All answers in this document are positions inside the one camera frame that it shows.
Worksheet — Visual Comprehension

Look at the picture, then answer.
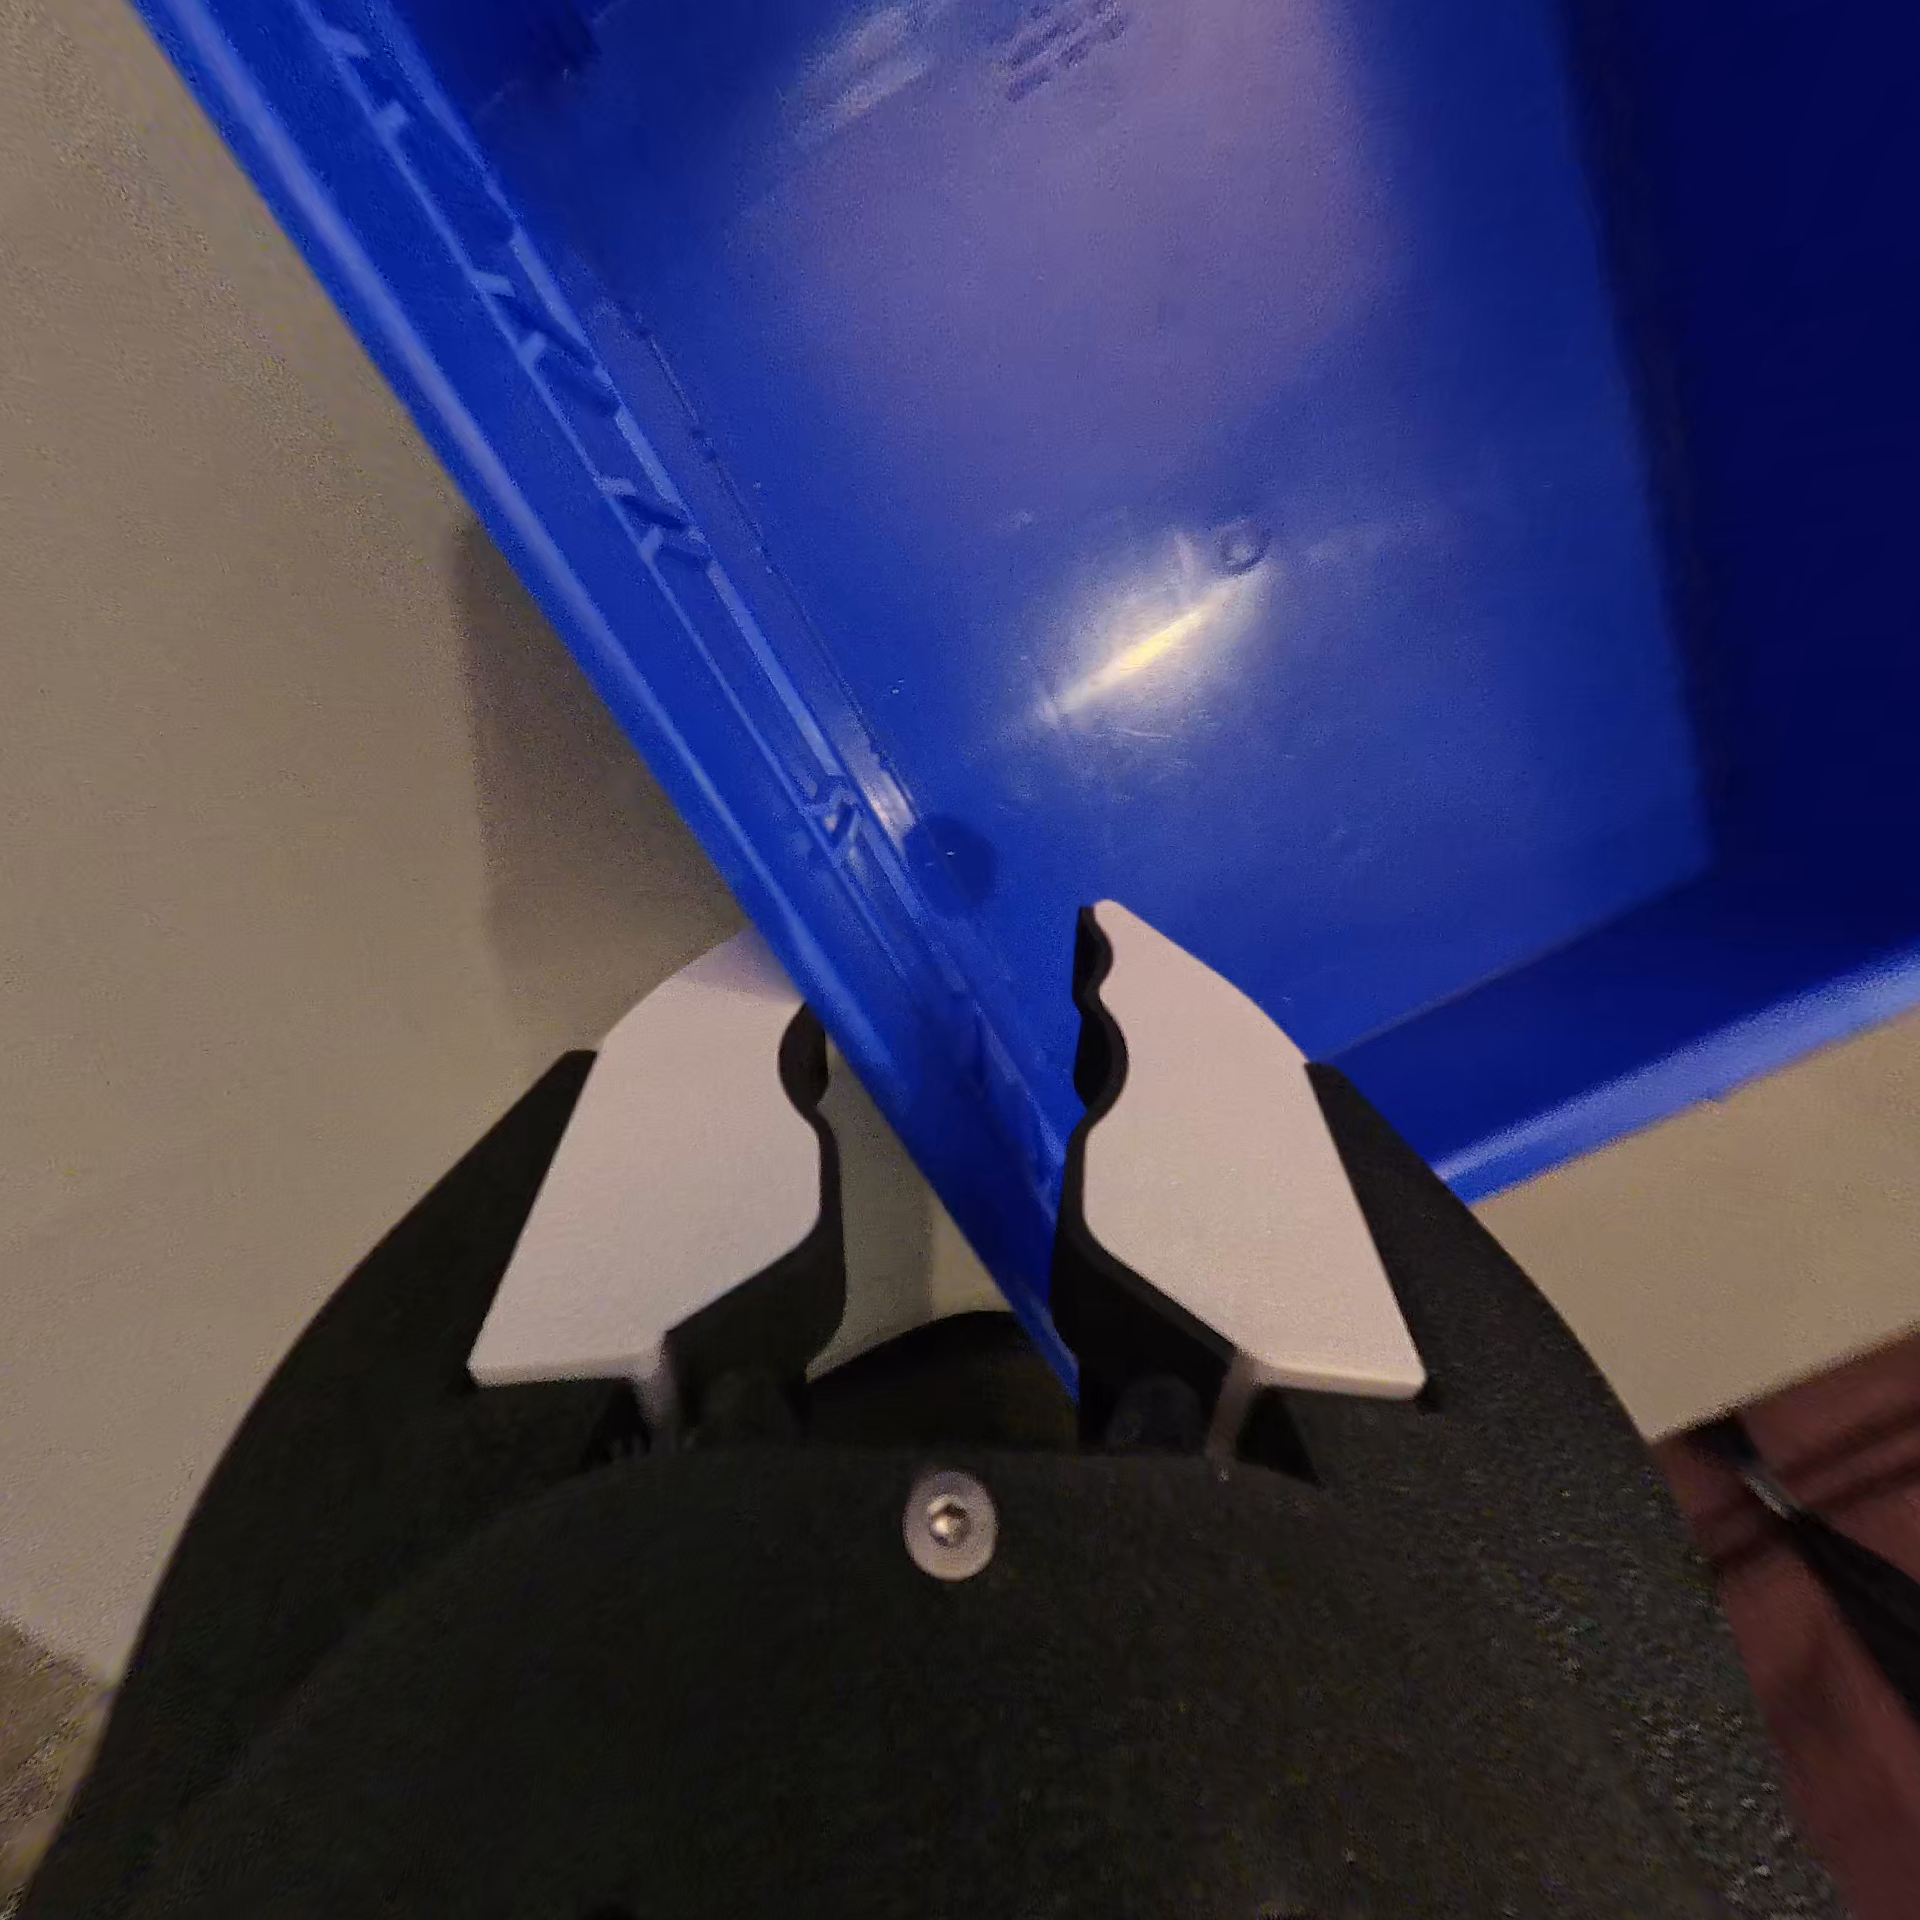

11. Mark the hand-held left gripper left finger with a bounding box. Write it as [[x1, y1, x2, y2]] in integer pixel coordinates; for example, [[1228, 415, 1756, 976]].
[[471, 931, 851, 1416]]

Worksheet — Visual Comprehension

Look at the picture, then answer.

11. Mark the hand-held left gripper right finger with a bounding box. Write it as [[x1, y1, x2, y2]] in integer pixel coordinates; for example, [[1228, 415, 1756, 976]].
[[1051, 901, 1431, 1450]]

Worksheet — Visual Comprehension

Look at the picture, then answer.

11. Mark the blue plastic bin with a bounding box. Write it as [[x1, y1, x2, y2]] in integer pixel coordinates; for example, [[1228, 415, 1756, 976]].
[[128, 0, 1920, 1400]]

